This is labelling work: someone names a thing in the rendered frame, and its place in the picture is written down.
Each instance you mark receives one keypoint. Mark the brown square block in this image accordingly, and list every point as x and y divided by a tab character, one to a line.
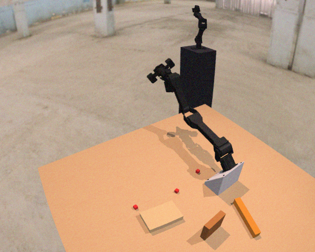
212	225

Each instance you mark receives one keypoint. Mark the orange rectangular bar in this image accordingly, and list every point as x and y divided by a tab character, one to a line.
247	218

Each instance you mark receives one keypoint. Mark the tan wooden board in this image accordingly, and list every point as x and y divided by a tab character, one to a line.
161	216

